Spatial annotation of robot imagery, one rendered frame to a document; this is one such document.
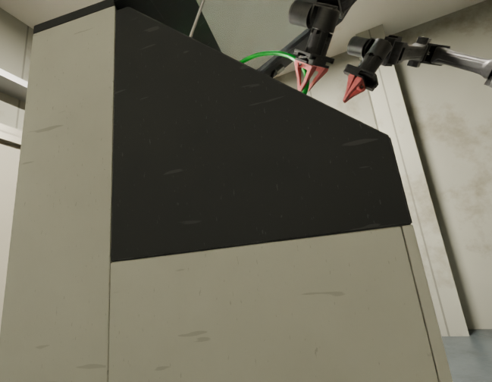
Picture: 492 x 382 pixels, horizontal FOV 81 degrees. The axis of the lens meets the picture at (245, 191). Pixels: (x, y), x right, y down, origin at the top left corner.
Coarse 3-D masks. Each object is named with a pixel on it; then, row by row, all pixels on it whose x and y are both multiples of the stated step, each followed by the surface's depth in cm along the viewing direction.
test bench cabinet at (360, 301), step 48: (288, 240) 52; (336, 240) 50; (384, 240) 48; (144, 288) 57; (192, 288) 54; (240, 288) 52; (288, 288) 50; (336, 288) 48; (384, 288) 46; (144, 336) 55; (192, 336) 52; (240, 336) 50; (288, 336) 48; (336, 336) 47; (384, 336) 45; (432, 336) 43
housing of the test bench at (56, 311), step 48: (48, 48) 81; (96, 48) 76; (48, 96) 76; (96, 96) 72; (48, 144) 72; (96, 144) 68; (48, 192) 69; (96, 192) 65; (48, 240) 66; (96, 240) 62; (48, 288) 63; (96, 288) 60; (0, 336) 63; (48, 336) 60; (96, 336) 57
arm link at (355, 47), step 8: (352, 40) 93; (360, 40) 91; (368, 40) 90; (392, 40) 89; (400, 40) 90; (352, 48) 93; (360, 48) 91; (392, 48) 90; (360, 56) 93; (384, 64) 92; (392, 64) 94
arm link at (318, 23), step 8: (312, 8) 73; (320, 8) 72; (328, 8) 70; (336, 8) 72; (312, 16) 75; (320, 16) 72; (328, 16) 71; (336, 16) 71; (312, 24) 76; (320, 24) 72; (328, 24) 72; (336, 24) 73; (320, 32) 74; (328, 32) 74
